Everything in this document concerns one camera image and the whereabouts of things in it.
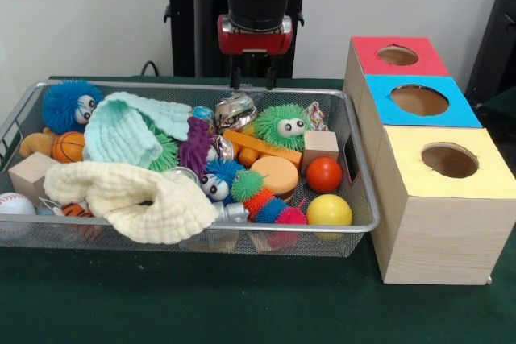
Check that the yellow plastic ball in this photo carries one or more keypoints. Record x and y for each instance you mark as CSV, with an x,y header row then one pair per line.
x,y
328,211

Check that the blue spiky rubber ball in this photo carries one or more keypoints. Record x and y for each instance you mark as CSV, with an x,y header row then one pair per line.
x,y
60,102

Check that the small patterned cloth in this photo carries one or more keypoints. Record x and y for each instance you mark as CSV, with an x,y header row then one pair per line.
x,y
318,118

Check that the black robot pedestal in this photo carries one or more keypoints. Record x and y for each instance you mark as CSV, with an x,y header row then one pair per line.
x,y
189,17

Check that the mint green knitted cloth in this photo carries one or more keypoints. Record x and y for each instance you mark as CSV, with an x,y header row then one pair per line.
x,y
117,134

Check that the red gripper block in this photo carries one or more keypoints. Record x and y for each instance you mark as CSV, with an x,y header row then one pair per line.
x,y
254,42

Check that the cream knitted cloth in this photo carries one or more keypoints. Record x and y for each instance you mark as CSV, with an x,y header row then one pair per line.
x,y
121,187

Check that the orange-red ball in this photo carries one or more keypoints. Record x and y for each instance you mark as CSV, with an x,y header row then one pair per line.
x,y
323,175

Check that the wooden box with three holes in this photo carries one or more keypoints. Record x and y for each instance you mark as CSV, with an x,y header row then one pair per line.
x,y
443,239

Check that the small wooden cube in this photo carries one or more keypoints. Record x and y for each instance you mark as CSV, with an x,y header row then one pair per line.
x,y
320,144

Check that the dark green side table cloth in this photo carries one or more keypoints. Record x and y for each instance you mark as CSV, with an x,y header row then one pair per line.
x,y
504,108

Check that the small orange basketball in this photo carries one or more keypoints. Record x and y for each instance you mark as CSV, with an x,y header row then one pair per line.
x,y
67,146

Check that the white baseball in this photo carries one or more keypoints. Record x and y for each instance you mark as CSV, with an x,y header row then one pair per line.
x,y
14,205

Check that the shallow silver mesh bin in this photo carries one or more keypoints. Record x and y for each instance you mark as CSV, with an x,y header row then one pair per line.
x,y
282,241

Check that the green spiky ball with eyes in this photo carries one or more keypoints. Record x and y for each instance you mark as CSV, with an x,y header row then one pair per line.
x,y
270,134

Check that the purple spiky rubber ball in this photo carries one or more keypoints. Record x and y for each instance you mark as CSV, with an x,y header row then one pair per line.
x,y
195,146

